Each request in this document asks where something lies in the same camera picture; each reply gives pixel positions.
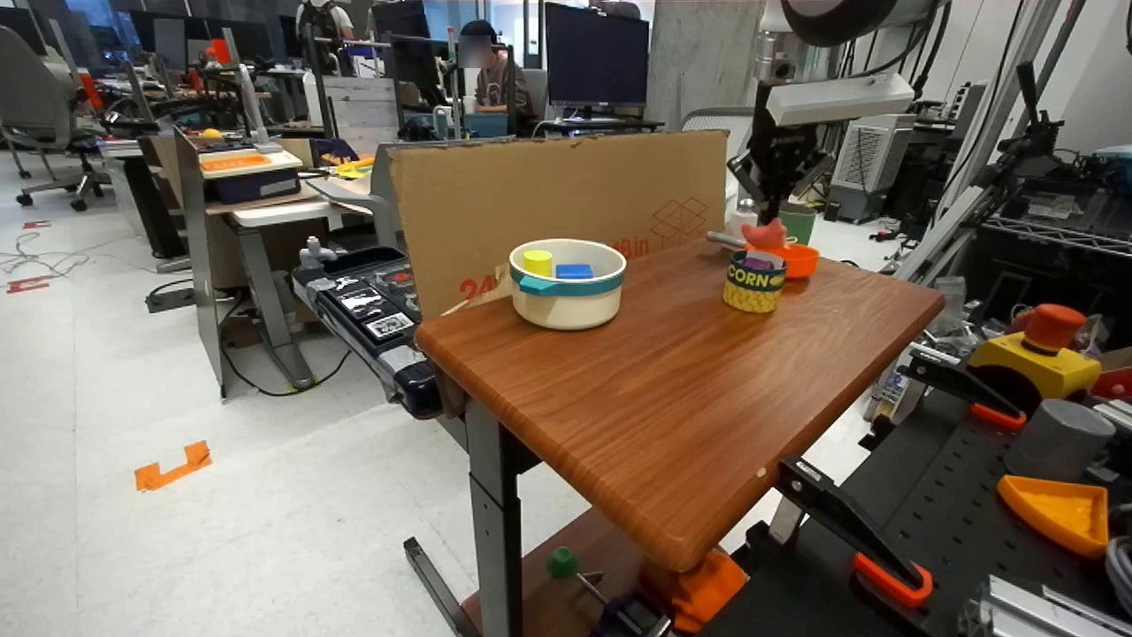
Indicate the black equipment rail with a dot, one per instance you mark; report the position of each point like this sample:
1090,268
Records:
378,319

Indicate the yellow emergency stop box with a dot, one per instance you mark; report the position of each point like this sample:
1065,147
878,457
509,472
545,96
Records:
1038,366

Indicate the seated person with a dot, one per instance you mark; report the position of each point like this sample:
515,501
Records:
502,84

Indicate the pink ball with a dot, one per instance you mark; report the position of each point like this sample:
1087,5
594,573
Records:
762,264

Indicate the grey tripod stand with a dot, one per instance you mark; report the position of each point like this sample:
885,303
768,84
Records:
1028,117

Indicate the yellow labelled can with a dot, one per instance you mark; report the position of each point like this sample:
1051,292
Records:
754,292

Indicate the orange printed bracket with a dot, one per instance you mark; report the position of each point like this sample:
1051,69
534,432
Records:
710,590

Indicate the orange floor marker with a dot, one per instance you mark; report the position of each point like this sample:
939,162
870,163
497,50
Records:
154,476

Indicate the grey cylinder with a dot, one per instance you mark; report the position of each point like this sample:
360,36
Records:
1062,431

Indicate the black monitor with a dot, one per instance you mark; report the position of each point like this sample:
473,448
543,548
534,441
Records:
596,54

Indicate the black shelf rack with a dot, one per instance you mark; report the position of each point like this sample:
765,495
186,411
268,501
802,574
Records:
1062,260

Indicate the yellow block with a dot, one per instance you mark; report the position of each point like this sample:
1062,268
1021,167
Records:
539,264

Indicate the orange bowl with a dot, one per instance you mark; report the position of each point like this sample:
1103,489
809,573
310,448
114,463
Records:
806,264

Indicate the aluminium extrusion rail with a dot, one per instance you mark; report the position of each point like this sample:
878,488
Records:
1038,613

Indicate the black perforated board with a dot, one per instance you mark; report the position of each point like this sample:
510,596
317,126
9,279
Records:
944,507

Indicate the grey box orange top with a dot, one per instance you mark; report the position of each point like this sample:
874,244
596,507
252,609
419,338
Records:
242,163

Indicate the grey office chair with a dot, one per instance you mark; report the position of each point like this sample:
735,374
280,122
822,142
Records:
39,108

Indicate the grey metal table leg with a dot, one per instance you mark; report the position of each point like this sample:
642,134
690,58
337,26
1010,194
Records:
497,517

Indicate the grey desk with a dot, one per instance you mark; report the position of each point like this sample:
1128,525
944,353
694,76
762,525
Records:
278,215

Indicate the green bin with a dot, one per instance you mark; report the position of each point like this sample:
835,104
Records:
802,226

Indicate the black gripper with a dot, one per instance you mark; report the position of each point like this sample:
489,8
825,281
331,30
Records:
781,147

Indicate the white sign board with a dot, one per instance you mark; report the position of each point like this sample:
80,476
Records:
363,110

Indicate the blue block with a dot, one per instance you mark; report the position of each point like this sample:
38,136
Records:
574,272

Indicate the green ball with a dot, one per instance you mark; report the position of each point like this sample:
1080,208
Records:
563,563

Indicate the cardboard panel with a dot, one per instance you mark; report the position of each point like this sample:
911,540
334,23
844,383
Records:
517,198

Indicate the orange wedge piece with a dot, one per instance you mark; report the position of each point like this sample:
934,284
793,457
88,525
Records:
1062,515

